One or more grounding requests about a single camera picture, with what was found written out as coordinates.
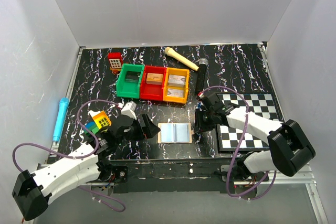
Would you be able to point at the red plastic bin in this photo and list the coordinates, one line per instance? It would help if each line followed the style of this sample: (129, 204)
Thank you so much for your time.
(150, 91)

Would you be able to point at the green plastic bin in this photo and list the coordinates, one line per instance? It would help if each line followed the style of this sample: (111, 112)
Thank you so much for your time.
(129, 80)

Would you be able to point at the black microphone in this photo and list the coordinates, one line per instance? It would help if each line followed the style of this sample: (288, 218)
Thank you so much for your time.
(201, 74)

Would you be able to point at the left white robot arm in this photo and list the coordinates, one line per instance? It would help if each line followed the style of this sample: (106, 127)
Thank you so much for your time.
(34, 192)

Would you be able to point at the yellow green toy block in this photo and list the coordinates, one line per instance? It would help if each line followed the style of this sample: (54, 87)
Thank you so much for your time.
(99, 120)

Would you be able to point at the card box in yellow bin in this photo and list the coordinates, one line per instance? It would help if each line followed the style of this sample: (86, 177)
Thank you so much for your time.
(176, 80)

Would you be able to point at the white diamond card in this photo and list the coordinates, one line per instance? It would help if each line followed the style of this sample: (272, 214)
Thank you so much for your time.
(176, 93)

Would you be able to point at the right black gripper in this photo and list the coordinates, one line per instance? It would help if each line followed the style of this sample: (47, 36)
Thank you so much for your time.
(200, 118)

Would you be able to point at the beige leather card holder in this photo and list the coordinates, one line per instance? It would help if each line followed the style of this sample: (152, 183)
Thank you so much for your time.
(175, 133)

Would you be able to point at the blue plastic card sleeves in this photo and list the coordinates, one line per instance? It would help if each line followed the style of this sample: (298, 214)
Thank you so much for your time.
(174, 132)

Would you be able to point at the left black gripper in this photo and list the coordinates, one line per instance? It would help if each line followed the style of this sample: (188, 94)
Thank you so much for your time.
(142, 126)

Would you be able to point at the card box in red bin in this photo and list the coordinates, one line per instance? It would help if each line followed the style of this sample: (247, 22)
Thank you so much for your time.
(154, 78)

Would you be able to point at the yellow plastic bin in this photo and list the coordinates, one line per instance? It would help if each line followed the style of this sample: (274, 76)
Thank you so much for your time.
(180, 72)

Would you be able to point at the red toy block building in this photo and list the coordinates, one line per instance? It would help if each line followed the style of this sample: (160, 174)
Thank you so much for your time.
(116, 62)

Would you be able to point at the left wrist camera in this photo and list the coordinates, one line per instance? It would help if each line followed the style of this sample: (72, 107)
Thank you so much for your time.
(129, 110)

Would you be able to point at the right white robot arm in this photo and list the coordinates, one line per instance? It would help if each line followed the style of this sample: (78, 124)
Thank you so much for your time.
(289, 148)

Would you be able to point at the black white chessboard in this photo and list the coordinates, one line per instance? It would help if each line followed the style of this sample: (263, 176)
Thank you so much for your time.
(262, 104)

